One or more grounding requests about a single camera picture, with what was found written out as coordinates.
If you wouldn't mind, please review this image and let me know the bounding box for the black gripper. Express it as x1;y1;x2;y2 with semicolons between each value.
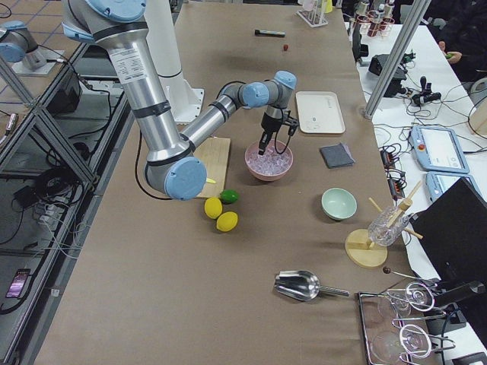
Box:
258;106;285;155

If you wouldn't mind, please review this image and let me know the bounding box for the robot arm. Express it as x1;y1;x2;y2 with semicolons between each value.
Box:
62;1;297;201

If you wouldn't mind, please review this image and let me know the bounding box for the pink ice bowl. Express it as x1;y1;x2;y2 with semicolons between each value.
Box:
244;141;294;182

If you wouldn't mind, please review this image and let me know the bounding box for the wooden cup stand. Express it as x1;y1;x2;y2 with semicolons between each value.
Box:
345;181;423;268

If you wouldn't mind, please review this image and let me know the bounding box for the steel ice scoop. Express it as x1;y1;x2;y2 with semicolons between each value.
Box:
274;270;350;301

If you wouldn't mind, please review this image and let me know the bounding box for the wooden cutting board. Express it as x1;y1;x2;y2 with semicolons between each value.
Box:
194;137;231;198

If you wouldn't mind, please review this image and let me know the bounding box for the cream rabbit tray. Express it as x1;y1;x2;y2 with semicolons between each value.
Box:
295;91;345;135

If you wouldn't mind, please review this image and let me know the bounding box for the green lime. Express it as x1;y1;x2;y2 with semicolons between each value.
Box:
219;189;240;205

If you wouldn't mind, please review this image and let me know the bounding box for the grey folded cloth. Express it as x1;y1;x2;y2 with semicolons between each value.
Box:
320;142;355;169

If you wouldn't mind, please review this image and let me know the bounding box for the whole yellow lemon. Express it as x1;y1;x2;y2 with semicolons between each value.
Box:
204;197;223;219

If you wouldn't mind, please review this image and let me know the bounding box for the mint green bowl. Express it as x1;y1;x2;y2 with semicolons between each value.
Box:
321;188;358;221

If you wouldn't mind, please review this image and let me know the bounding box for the steel muddler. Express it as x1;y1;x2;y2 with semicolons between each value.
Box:
254;29;286;38

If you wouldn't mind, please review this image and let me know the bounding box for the clear glass on stand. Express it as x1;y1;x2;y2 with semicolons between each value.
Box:
368;206;409;246

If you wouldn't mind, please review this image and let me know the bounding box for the blue teach pendant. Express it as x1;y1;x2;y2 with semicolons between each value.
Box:
409;125;470;173
425;171;478;202

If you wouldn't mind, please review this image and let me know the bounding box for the black laptop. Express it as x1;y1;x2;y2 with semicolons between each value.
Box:
410;178;486;284

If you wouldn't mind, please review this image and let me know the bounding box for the seated person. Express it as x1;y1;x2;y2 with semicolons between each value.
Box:
437;1;486;82

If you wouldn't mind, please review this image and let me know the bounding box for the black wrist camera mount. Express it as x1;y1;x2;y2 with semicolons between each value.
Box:
283;116;299;137

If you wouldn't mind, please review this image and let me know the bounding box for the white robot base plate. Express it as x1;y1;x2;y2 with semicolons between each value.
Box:
160;73;205;125

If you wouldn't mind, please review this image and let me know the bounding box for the white wire cup rack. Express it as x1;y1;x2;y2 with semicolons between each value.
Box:
297;0;328;28

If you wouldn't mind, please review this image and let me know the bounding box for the aluminium frame post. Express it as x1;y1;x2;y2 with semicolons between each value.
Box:
364;0;431;119

